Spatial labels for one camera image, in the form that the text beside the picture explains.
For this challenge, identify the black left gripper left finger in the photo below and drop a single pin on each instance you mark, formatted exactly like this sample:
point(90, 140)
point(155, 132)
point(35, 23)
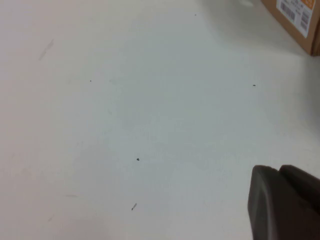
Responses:
point(265, 205)

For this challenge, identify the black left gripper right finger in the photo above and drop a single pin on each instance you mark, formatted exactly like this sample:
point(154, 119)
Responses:
point(302, 178)

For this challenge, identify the brown cardboard shoe box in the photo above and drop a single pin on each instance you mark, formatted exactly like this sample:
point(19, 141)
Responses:
point(310, 44)

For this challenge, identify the white barcode shipping label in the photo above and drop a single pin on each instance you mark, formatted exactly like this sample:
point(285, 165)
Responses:
point(295, 12)

